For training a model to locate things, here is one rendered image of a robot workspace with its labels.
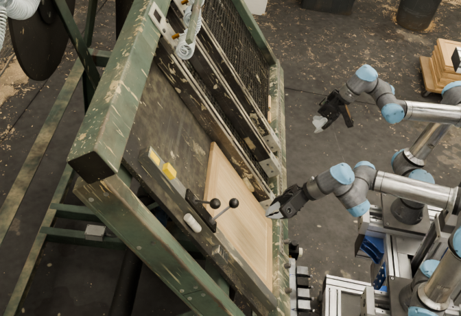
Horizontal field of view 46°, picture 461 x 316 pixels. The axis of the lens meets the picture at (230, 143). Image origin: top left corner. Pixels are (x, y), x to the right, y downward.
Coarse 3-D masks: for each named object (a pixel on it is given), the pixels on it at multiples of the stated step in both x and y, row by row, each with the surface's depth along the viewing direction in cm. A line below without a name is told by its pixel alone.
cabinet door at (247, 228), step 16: (224, 160) 233; (208, 176) 215; (224, 176) 228; (208, 192) 208; (224, 192) 222; (240, 192) 238; (208, 208) 203; (224, 208) 217; (240, 208) 232; (256, 208) 248; (224, 224) 212; (240, 224) 226; (256, 224) 242; (240, 240) 220; (256, 240) 236; (256, 256) 229; (256, 272) 223
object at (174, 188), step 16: (144, 160) 173; (160, 160) 178; (160, 176) 177; (176, 192) 182; (192, 208) 187; (208, 240) 197; (224, 240) 201; (240, 256) 209; (240, 272) 209; (256, 288) 215; (272, 304) 222
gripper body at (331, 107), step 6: (336, 90) 221; (330, 96) 222; (336, 96) 219; (324, 102) 223; (330, 102) 221; (336, 102) 221; (342, 102) 221; (348, 102) 218; (324, 108) 223; (330, 108) 221; (336, 108) 223; (324, 114) 223; (330, 114) 223; (336, 114) 222
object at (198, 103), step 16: (160, 48) 204; (160, 64) 209; (176, 64) 208; (176, 80) 213; (192, 80) 217; (192, 96) 218; (192, 112) 223; (208, 112) 223; (208, 128) 228; (224, 128) 233; (224, 144) 233; (240, 160) 239; (240, 176) 246; (256, 176) 247; (256, 192) 252
